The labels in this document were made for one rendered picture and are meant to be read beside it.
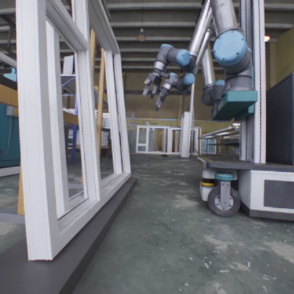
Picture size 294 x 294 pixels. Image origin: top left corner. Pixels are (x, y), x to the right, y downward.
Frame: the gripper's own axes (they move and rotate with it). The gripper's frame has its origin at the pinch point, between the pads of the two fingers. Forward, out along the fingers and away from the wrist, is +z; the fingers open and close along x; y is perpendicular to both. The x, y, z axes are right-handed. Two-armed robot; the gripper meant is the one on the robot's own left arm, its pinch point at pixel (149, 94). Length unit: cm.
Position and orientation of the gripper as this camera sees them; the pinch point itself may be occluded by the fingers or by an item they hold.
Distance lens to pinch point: 126.6
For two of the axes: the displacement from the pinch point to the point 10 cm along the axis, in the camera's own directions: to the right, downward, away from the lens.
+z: -3.7, 9.1, 2.1
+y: -8.4, -4.2, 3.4
